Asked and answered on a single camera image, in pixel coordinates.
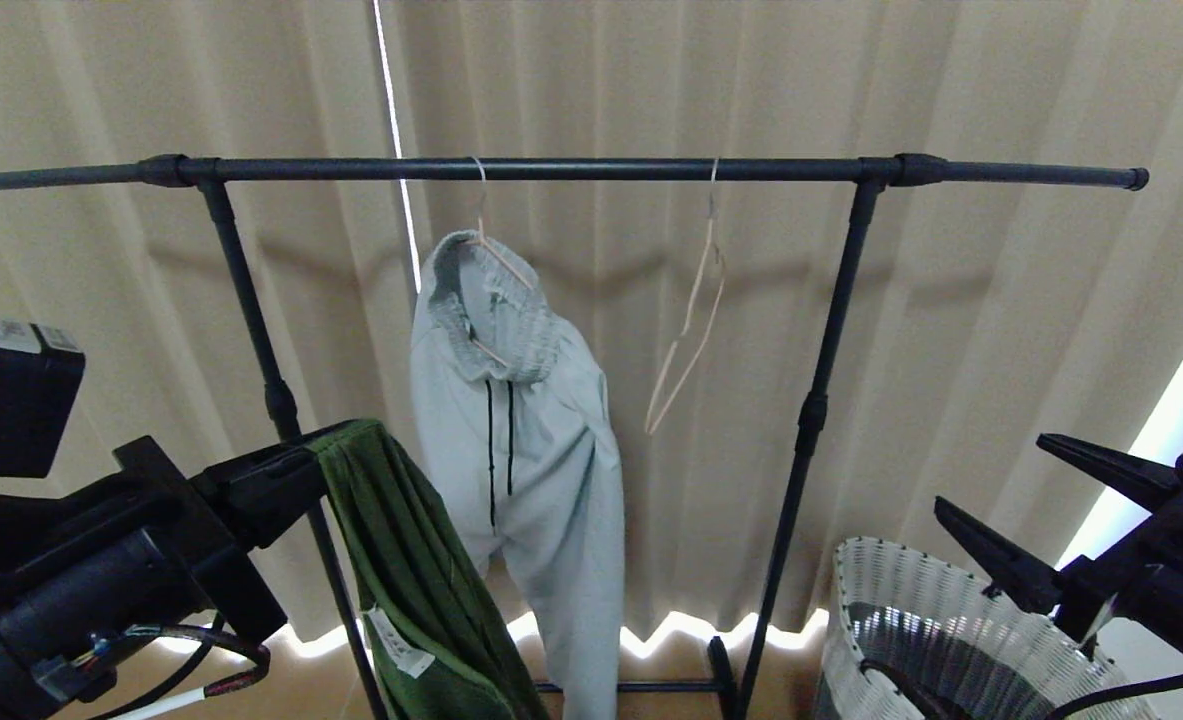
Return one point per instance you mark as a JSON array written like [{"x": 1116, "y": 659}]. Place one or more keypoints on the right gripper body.
[{"x": 1171, "y": 590}]

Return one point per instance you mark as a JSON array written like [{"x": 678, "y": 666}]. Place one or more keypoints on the white laundry basket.
[{"x": 911, "y": 590}]

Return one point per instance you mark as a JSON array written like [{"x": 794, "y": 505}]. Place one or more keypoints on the green garment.
[{"x": 401, "y": 560}]

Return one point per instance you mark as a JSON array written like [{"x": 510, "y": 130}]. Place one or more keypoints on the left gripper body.
[{"x": 71, "y": 600}]

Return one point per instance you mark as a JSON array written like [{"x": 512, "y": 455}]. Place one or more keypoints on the pale grey shorts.
[{"x": 551, "y": 480}]

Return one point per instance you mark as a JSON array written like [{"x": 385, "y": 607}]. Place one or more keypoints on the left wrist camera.
[{"x": 11, "y": 400}]

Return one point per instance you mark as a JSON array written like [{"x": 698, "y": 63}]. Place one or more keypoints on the pink clothes hanger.
[
  {"x": 711, "y": 230},
  {"x": 506, "y": 262}
]

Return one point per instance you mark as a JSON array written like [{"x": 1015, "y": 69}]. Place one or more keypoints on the black clothes rack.
[{"x": 551, "y": 168}]

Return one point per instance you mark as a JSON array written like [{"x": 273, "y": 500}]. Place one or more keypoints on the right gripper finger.
[
  {"x": 1001, "y": 565},
  {"x": 1121, "y": 475}
]

